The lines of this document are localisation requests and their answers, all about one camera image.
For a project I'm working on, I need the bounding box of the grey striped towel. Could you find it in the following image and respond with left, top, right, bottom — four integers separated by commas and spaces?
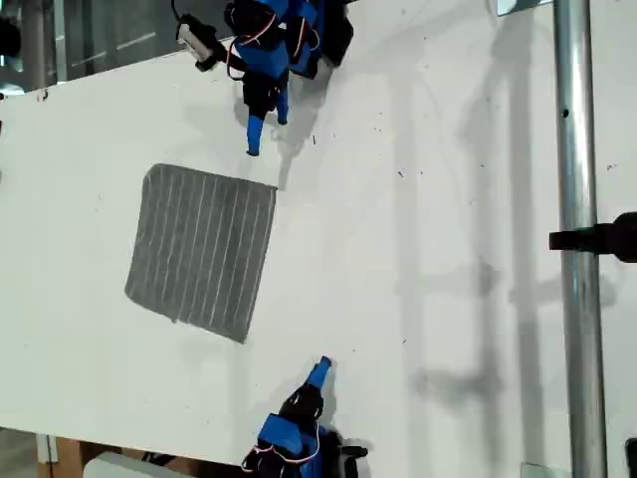
122, 162, 279, 346

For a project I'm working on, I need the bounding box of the white plastic container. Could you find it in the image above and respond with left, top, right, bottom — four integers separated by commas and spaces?
82, 450, 193, 478

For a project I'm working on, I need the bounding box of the grey metal upright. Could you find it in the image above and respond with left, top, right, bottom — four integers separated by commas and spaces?
52, 0, 69, 85

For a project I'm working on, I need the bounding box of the wooden table leg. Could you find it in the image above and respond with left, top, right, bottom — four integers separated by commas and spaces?
55, 436, 85, 465

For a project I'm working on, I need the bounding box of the black round object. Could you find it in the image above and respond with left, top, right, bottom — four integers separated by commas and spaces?
0, 18, 23, 57

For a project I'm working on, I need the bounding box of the black clamp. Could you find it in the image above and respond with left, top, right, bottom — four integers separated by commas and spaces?
548, 211, 637, 264

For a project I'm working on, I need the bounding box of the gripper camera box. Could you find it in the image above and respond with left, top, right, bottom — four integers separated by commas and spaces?
176, 13, 219, 61
339, 444, 370, 478

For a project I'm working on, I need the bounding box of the white leg bracket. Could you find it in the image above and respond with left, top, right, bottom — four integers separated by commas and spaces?
34, 432, 60, 467

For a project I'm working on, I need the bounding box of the steel post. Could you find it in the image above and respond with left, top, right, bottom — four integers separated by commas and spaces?
551, 0, 609, 478

